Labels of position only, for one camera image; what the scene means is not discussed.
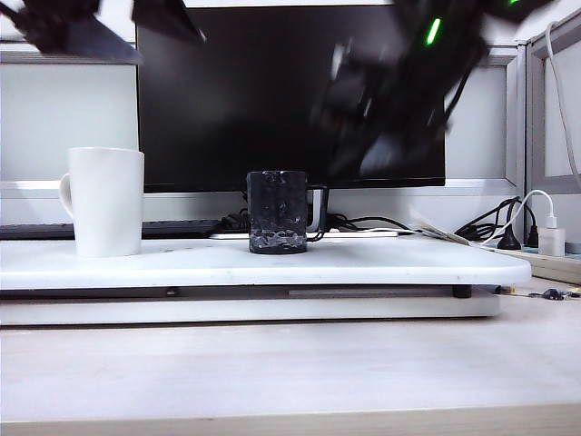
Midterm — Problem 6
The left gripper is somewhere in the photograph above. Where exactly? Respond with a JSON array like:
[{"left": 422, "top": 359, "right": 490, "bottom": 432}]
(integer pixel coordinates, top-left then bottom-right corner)
[{"left": 13, "top": 0, "right": 208, "bottom": 66}]

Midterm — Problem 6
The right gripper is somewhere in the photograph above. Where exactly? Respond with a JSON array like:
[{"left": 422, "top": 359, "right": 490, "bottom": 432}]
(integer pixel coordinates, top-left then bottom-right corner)
[{"left": 312, "top": 45, "right": 445, "bottom": 179}]

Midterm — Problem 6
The black textured cup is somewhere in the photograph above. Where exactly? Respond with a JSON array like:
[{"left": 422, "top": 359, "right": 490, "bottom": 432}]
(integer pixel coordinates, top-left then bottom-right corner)
[{"left": 246, "top": 170, "right": 329, "bottom": 255}]

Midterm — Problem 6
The printed paper sheet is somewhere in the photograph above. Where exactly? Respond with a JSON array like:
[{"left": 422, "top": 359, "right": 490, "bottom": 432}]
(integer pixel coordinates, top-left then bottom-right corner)
[{"left": 410, "top": 208, "right": 478, "bottom": 247}]

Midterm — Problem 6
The black AOC monitor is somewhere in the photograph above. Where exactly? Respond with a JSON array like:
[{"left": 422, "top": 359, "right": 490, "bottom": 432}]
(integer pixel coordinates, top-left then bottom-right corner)
[{"left": 135, "top": 4, "right": 447, "bottom": 193}]

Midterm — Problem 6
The white riser platform board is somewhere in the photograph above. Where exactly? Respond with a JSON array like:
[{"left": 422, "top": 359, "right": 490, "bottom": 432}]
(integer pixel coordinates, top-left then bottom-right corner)
[{"left": 0, "top": 236, "right": 533, "bottom": 292}]

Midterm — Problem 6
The black round power plug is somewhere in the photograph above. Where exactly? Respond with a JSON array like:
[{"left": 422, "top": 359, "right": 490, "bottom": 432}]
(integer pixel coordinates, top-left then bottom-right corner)
[{"left": 497, "top": 226, "right": 523, "bottom": 250}]

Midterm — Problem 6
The white ceramic mug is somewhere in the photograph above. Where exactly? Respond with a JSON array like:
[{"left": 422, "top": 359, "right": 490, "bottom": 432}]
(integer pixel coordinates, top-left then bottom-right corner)
[{"left": 60, "top": 146, "right": 146, "bottom": 258}]

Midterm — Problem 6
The white riser base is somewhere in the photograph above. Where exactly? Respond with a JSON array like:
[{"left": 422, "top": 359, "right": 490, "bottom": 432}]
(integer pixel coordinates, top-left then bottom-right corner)
[{"left": 0, "top": 284, "right": 503, "bottom": 326}]

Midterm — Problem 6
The white USB charger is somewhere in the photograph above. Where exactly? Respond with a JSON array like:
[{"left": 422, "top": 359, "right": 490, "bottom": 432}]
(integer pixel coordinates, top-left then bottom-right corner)
[{"left": 538, "top": 228, "right": 567, "bottom": 256}]

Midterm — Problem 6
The black keyboard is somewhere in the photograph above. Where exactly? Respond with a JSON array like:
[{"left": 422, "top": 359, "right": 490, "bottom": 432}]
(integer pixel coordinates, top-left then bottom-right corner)
[{"left": 0, "top": 219, "right": 226, "bottom": 241}]

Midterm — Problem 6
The white power strip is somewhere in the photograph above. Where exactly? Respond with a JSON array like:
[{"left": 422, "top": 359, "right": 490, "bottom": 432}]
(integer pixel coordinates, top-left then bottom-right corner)
[{"left": 494, "top": 243, "right": 581, "bottom": 286}]

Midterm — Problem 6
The clear black ballpoint pen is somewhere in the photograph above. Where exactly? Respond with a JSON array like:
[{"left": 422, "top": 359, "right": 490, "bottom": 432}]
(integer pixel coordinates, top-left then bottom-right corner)
[{"left": 494, "top": 284, "right": 566, "bottom": 302}]

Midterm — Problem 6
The black monitor cable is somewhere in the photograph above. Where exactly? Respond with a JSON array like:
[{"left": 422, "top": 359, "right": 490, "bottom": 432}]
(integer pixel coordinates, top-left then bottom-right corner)
[{"left": 222, "top": 190, "right": 419, "bottom": 242}]

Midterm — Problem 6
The black power cable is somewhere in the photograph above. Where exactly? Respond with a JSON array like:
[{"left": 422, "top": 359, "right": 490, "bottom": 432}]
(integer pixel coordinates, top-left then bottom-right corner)
[{"left": 453, "top": 195, "right": 523, "bottom": 246}]

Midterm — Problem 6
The grey partition frame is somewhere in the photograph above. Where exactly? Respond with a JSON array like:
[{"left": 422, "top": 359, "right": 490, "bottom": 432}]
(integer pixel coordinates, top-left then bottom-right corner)
[{"left": 506, "top": 6, "right": 581, "bottom": 246}]

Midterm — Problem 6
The white USB cable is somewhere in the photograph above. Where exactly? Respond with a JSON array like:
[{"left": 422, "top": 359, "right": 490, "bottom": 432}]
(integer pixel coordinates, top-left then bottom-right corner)
[{"left": 330, "top": 189, "right": 558, "bottom": 249}]

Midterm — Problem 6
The translucent white cable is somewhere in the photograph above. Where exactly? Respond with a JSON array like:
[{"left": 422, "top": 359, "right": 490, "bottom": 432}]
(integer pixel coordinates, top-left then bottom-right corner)
[{"left": 546, "top": 21, "right": 581, "bottom": 181}]

